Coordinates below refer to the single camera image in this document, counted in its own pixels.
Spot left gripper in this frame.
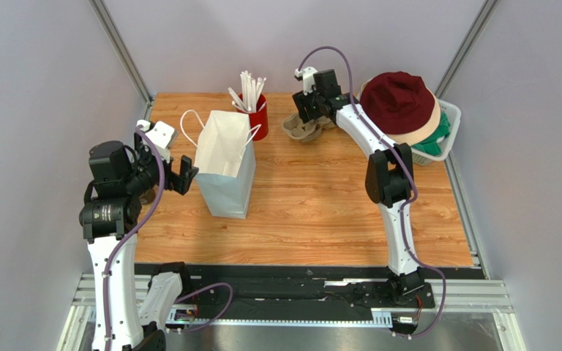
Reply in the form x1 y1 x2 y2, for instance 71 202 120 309
123 131 198 196

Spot white paper bag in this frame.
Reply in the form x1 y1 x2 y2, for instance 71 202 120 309
179 110 261 219

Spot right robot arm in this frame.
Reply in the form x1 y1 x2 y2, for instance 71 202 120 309
293 67 441 306

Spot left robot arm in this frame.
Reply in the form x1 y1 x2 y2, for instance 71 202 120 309
79 127 198 350

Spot black coffee cup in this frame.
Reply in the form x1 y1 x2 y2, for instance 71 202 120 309
139 187 157 205

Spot stacked pulp cup carriers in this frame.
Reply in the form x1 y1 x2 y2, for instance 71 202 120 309
281 113 336 143

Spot red straw cup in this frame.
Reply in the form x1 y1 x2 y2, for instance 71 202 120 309
247 94 269 141

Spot wrapped white straws bundle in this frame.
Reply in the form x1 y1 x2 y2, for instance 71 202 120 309
228 70 267 113

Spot maroon bucket hat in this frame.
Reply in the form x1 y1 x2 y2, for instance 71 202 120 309
359 72 434 135

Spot beige hat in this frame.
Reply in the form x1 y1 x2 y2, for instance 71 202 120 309
387 95 441 146

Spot green cloth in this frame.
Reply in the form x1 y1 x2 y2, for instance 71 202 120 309
412 112 451 156

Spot white plastic basket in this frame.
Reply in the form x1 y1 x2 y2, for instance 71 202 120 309
411 102 460 166

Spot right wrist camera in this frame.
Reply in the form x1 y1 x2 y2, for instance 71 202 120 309
294 67 318 96

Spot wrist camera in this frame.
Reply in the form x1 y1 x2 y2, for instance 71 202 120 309
137 120 179 163
294 67 318 96

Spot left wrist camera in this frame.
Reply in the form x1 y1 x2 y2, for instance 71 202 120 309
137 120 179 163

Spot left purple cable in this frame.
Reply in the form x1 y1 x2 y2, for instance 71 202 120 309
101 125 235 351

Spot purple cable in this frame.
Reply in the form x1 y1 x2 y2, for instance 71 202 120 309
297 46 448 340
101 125 235 351

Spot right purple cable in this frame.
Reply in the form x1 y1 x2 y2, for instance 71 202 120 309
297 46 448 340

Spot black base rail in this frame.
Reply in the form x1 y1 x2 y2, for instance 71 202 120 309
135 263 485 333

